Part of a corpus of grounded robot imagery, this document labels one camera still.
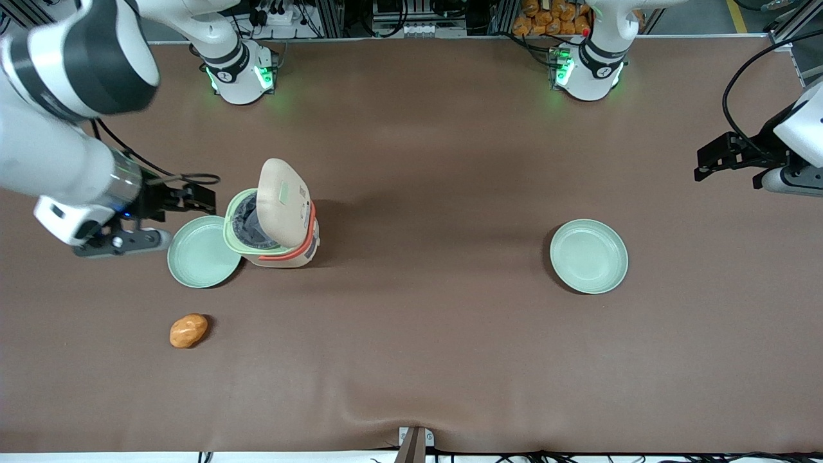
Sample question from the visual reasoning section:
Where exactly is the cream and orange rice cooker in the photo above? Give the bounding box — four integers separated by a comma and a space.
222, 158, 321, 269

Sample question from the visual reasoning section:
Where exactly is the brown table cover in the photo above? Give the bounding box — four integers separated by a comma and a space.
0, 35, 823, 455

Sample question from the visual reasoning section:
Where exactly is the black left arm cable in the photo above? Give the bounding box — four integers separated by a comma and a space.
722, 31, 823, 165

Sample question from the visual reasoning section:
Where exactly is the pale green plate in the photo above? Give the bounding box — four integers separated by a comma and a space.
549, 219, 629, 295
167, 215, 243, 289

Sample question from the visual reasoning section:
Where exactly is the bag of orange bread rolls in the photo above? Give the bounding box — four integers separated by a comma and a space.
512, 0, 592, 37

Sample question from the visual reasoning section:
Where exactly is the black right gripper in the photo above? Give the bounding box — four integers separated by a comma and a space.
125, 168, 217, 224

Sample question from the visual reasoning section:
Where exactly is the orange-brown bread roll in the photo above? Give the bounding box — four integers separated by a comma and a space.
169, 313, 209, 349

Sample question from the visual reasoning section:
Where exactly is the white power strip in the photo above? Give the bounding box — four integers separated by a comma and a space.
257, 5, 304, 28

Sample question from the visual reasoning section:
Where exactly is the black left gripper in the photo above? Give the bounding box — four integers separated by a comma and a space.
694, 127, 796, 183

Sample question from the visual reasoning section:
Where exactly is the grey electronics box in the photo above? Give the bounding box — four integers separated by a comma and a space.
372, 0, 469, 38

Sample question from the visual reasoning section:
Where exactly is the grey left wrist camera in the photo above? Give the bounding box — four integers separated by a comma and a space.
752, 165, 823, 197

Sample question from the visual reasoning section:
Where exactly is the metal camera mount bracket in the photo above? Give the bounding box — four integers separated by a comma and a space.
397, 426, 435, 463

